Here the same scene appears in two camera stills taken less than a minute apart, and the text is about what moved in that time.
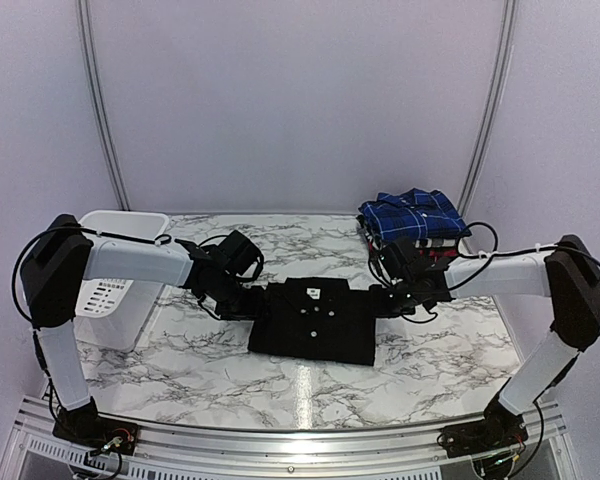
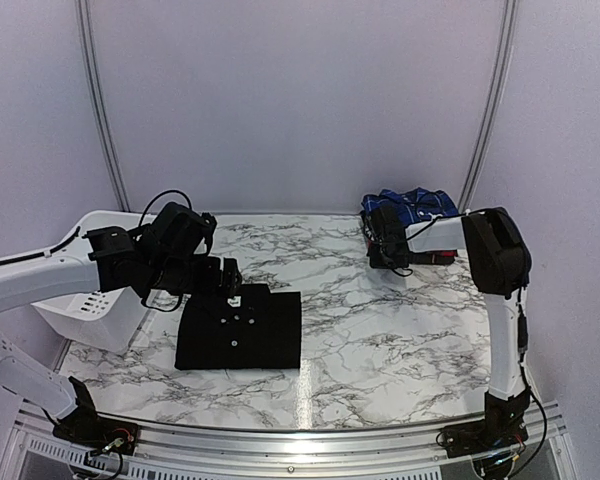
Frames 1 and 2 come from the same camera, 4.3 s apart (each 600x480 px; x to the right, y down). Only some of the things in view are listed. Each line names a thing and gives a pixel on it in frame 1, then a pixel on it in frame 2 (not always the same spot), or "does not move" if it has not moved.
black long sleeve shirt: [318, 318] -> [254, 329]
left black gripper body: [239, 306] -> [207, 285]
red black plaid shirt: [446, 252] does not move
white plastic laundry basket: [116, 313] does not move
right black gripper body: [402, 302] -> [386, 261]
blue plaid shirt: [413, 214] does not move
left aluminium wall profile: [94, 66] does not move
